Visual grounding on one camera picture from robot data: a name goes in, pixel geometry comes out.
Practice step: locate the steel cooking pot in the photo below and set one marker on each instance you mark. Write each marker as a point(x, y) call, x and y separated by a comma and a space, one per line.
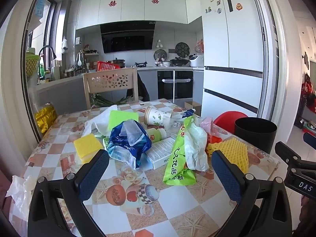
point(116, 61)

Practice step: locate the black gas stove burner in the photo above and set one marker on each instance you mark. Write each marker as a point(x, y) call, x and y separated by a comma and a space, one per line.
point(140, 64)

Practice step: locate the person's right hand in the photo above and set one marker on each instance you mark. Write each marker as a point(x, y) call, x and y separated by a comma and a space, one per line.
point(305, 203)

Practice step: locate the yellow foam fruit net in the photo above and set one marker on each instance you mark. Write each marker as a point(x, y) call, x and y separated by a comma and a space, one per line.
point(234, 153)

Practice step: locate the yellow fridge magnet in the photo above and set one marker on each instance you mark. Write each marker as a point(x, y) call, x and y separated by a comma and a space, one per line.
point(238, 6)

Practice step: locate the white wall hook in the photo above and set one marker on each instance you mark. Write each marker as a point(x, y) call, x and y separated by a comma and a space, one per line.
point(159, 44)

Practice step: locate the black built-in oven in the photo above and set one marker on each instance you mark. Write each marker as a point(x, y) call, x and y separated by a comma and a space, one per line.
point(165, 88)

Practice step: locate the cardboard box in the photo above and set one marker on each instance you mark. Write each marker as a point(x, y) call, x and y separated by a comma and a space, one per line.
point(195, 107)

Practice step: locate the clear plastic cup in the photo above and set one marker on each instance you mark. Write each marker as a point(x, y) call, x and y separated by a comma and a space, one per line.
point(172, 126)

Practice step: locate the black range hood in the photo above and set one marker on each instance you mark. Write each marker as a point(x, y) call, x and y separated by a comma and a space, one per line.
point(128, 39)

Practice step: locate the steel utensil rack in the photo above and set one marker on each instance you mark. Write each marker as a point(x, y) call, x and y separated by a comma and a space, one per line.
point(80, 63)

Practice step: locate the large white plastic bag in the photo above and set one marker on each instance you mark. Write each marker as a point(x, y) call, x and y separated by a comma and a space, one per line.
point(98, 124)

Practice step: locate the black trash bin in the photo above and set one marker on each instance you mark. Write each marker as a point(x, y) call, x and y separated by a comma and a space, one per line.
point(254, 138)

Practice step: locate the orange plastic bag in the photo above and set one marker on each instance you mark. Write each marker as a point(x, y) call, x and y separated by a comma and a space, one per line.
point(199, 46)

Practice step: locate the pink plastic bag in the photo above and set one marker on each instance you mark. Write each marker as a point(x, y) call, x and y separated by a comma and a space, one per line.
point(206, 124)

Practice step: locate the hanging white plastic bag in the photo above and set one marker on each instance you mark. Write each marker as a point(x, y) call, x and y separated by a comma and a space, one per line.
point(64, 45)

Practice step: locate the blue plastic bag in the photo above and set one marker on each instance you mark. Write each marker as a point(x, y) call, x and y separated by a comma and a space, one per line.
point(118, 138)

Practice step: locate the pale green plastic bag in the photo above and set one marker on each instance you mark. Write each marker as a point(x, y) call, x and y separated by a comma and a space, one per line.
point(197, 148)

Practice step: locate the white shelf with jars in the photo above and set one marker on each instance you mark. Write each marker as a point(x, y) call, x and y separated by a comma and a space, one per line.
point(91, 59)

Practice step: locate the white bowls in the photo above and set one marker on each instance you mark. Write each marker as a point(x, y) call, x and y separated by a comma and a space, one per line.
point(161, 63)

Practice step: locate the red printed cloth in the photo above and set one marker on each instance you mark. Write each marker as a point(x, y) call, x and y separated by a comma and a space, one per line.
point(307, 88)

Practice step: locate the green bottle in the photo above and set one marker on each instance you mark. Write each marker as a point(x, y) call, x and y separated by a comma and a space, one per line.
point(42, 71)

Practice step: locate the yellow green plastic basket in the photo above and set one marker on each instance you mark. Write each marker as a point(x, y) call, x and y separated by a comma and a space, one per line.
point(32, 65)

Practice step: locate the round black baking pan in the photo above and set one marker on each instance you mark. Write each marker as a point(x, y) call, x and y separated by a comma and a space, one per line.
point(182, 49)

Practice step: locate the paper cup with red label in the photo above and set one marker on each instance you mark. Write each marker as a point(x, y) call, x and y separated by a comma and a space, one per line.
point(155, 134)

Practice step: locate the green scouring sponge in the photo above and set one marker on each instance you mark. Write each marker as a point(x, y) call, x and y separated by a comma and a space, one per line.
point(121, 119)

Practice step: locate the white pole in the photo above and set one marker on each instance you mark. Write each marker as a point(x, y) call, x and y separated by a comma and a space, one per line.
point(174, 91)

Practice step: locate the white wall socket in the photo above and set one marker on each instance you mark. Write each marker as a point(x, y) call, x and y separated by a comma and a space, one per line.
point(77, 40)

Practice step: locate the beige cutout chair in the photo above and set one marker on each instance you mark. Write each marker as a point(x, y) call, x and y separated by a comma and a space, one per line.
point(111, 81)

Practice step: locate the white refrigerator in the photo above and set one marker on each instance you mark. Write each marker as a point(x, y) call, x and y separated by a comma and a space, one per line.
point(234, 42)

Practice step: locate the black cloth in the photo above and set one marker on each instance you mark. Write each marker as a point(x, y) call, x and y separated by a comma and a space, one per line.
point(143, 88)

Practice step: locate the round grey pan lid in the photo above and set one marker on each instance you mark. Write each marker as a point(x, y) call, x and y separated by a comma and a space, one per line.
point(160, 54)

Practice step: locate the black kitchen faucet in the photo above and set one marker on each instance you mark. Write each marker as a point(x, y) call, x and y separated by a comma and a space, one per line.
point(49, 48)

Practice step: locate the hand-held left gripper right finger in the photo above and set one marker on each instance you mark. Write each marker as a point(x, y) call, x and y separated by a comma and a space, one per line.
point(227, 175)

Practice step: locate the white rice cooker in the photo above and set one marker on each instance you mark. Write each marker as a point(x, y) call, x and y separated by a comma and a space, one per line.
point(196, 60)

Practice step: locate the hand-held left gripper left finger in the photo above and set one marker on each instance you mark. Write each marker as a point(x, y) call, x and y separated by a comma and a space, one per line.
point(93, 175)

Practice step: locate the white tissue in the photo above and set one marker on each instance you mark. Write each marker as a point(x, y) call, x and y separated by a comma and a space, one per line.
point(18, 190)

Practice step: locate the green onions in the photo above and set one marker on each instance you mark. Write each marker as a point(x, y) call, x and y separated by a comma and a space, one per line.
point(103, 101)

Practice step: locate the red paper decal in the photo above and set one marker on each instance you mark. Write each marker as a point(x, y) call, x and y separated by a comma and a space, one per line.
point(155, 0)
point(113, 3)

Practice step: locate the paper cup with green print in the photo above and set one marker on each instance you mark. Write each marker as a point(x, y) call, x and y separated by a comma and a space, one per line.
point(154, 117)

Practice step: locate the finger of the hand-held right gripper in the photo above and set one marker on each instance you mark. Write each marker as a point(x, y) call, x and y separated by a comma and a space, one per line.
point(284, 150)
point(309, 139)

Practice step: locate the red plastic basket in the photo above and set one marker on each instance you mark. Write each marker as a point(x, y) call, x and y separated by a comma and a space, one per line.
point(106, 66)

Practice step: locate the red stool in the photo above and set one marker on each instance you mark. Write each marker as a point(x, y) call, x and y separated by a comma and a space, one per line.
point(227, 121)

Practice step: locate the gold foil bag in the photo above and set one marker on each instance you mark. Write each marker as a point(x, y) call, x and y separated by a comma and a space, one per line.
point(45, 117)

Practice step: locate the black wok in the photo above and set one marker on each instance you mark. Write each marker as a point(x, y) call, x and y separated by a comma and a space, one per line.
point(179, 61)

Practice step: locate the red orange wrapper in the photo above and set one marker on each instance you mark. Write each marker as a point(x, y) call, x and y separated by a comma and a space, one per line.
point(213, 139)

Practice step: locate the yellow sponge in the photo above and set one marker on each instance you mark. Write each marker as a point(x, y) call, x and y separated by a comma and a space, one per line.
point(86, 148)

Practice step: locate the white upper cabinets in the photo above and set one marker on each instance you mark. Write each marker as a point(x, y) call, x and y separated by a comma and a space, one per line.
point(133, 7)

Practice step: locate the white and blue carton box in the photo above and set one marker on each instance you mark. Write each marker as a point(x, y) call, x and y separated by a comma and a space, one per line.
point(160, 153)

